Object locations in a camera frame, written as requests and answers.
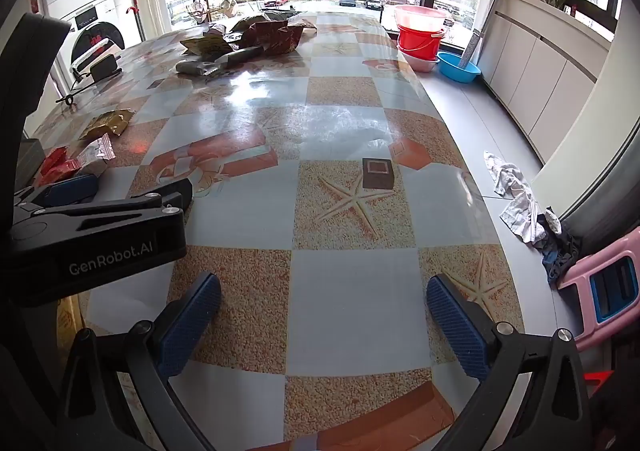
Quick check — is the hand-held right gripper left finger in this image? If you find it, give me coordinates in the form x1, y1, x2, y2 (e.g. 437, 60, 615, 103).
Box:
57, 271, 223, 451

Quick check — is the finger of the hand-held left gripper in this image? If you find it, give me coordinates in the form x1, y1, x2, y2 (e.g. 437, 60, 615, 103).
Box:
15, 174, 99, 209
11, 178, 194, 244

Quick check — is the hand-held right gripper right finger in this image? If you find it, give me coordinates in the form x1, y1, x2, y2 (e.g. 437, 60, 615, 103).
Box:
426, 273, 606, 451

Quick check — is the gold snack packet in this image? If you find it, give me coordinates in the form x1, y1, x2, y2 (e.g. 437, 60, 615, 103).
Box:
79, 109, 136, 142

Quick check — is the white pink-edged snack packet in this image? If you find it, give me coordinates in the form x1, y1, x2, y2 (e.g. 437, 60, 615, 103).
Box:
75, 135, 115, 172

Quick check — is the clear plastic box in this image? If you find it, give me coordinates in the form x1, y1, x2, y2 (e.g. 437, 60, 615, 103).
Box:
17, 138, 48, 192

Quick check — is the white grey cloth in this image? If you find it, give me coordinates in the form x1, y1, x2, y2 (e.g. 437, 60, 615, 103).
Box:
500, 196, 548, 244

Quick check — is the pink plastic stool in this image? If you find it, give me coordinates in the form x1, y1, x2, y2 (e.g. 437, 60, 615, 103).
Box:
557, 226, 640, 352

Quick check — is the black power adapter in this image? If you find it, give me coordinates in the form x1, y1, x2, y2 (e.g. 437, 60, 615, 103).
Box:
90, 56, 122, 82

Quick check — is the dark cloth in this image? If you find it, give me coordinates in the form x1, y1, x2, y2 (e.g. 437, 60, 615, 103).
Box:
540, 208, 583, 284

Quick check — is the red plastic object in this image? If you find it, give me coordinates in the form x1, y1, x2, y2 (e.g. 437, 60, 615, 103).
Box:
582, 370, 616, 387

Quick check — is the pile of mixed snack bags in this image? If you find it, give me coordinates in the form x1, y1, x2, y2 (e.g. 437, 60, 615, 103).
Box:
175, 11, 318, 76

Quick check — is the wooden coat rack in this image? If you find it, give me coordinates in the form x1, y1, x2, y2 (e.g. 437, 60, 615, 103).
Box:
187, 0, 221, 24

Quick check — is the blue basin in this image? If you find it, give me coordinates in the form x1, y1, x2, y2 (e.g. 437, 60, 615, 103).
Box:
436, 52, 482, 84

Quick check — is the white cabinet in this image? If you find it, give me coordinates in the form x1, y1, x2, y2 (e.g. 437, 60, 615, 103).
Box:
480, 0, 626, 166

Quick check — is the grey patterned board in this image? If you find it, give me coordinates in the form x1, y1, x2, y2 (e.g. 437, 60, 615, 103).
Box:
457, 28, 485, 69

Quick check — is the red bucket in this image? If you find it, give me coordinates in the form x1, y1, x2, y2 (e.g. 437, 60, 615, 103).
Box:
397, 26, 447, 62

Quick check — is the black cable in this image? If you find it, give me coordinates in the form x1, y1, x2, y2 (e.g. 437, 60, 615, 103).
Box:
56, 68, 123, 106

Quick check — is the white handled appliance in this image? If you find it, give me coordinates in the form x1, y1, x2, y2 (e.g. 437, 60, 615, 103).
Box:
70, 38, 126, 74

